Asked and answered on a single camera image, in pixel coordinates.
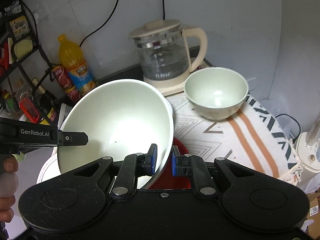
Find red and black bowl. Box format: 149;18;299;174
149;153;190;190

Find pale green bowl front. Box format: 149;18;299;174
57;79;174;189

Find pale green bowl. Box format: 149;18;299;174
57;79;174;189
184;67;249;121

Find large white flower plate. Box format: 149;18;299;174
36;147;61;184

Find pale green bowl back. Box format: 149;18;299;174
184;67;249;121

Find person left hand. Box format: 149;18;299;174
1;156;18;223

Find large soy sauce bottle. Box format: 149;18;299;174
18;85;58;125

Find black metal shelf rack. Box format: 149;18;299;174
1;0;57;125

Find red drink can lower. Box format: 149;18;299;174
65;86;81;103

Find red drink can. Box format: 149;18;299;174
52;65;74;90
65;86;81;103

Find patterned fringed cloth mat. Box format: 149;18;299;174
169;95;302;185

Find red drink can upper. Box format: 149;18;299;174
52;65;74;90

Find cream kettle base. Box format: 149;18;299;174
143;59;212;96

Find orange juice bottle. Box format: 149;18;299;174
57;34;97;96

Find glass electric kettle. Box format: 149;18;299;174
129;20;208;81

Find white fan base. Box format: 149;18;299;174
296;115;319;186

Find cardboard boxes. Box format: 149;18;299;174
306;191;319;239

